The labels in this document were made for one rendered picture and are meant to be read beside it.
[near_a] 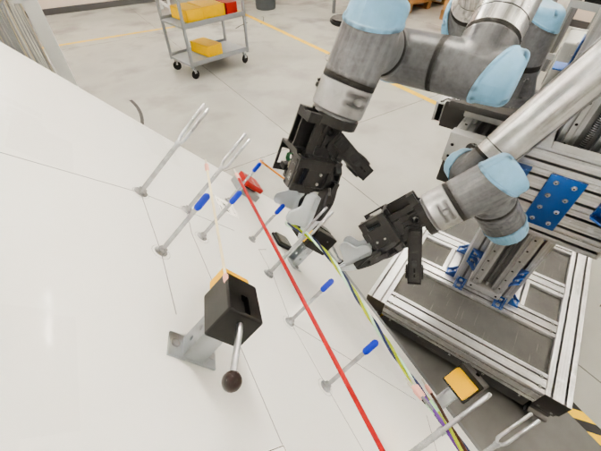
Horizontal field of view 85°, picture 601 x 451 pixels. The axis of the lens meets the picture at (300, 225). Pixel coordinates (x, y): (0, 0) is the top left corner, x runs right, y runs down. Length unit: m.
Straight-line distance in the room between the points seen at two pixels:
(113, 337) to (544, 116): 0.72
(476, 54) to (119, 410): 0.52
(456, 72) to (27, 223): 0.50
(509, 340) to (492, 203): 1.20
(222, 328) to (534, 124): 0.64
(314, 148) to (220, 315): 0.30
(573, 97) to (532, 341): 1.25
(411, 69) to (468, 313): 1.37
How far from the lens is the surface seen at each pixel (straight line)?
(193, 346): 0.30
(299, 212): 0.52
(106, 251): 0.35
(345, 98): 0.46
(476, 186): 0.60
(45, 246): 0.33
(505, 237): 0.70
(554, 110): 0.75
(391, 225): 0.62
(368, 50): 0.46
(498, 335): 1.75
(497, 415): 1.83
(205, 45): 4.63
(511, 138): 0.75
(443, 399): 0.70
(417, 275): 0.66
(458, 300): 1.77
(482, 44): 0.53
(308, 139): 0.50
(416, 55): 0.54
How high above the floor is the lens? 1.57
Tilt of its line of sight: 45 degrees down
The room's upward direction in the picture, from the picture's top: straight up
